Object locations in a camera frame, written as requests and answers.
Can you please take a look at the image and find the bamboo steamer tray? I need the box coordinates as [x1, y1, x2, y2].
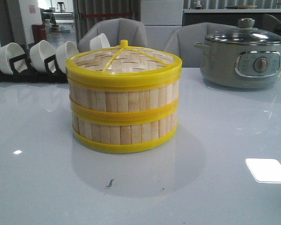
[72, 111, 178, 153]
[69, 81, 179, 125]

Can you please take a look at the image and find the woven bamboo steamer lid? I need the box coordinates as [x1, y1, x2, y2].
[66, 40, 182, 92]

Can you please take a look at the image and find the white bowl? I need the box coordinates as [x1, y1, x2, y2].
[56, 41, 79, 74]
[89, 33, 110, 51]
[30, 40, 55, 73]
[0, 43, 24, 75]

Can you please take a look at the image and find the right grey chair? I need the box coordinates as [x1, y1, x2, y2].
[164, 22, 233, 68]

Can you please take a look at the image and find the grey chair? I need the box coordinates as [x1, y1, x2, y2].
[164, 22, 233, 68]
[77, 18, 148, 52]

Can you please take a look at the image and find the left grey chair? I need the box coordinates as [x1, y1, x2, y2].
[77, 18, 148, 52]

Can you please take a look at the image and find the grey-green electric pot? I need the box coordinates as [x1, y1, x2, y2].
[193, 40, 281, 89]

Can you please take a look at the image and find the black bowl rack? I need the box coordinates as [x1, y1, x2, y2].
[0, 53, 67, 83]

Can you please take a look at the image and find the red bin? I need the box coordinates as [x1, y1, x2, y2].
[31, 24, 47, 44]

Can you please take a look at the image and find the glass pot lid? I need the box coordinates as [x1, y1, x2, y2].
[205, 18, 281, 45]

